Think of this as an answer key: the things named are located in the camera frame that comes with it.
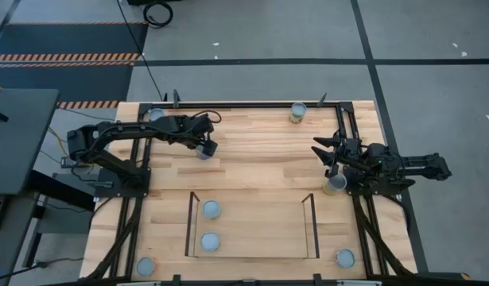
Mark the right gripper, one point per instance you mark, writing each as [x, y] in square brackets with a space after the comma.
[338, 153]

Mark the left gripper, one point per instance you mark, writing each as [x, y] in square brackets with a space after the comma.
[188, 131]

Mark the tall blue label can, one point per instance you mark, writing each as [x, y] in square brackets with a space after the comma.
[202, 154]

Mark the tall yellow carrots can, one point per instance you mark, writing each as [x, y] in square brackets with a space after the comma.
[337, 182]

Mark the spaghetti sauce can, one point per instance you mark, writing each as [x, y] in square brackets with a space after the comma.
[298, 109]

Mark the red label food can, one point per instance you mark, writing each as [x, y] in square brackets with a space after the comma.
[156, 114]

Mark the green label food can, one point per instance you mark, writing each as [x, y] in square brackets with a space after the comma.
[211, 209]

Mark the tomato print food can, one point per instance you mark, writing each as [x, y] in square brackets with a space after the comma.
[209, 241]

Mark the silver lid food can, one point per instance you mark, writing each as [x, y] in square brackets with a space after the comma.
[145, 266]
[344, 258]

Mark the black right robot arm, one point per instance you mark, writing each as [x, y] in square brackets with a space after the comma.
[423, 165]

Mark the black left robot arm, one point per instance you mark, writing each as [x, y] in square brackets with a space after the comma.
[121, 129]

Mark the black hazard-striped floor mat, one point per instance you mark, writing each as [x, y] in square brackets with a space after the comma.
[69, 39]

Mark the dark grey desk top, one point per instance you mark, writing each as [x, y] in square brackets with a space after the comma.
[21, 139]

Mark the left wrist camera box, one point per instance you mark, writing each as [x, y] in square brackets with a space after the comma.
[204, 123]

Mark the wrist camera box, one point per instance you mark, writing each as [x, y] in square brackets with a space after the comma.
[204, 123]
[352, 148]

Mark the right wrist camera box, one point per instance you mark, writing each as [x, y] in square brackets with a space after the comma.
[352, 148]

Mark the black aluminium rig frame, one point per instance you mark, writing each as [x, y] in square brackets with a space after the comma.
[248, 105]

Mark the black desk support frame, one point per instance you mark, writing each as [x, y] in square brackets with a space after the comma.
[61, 188]

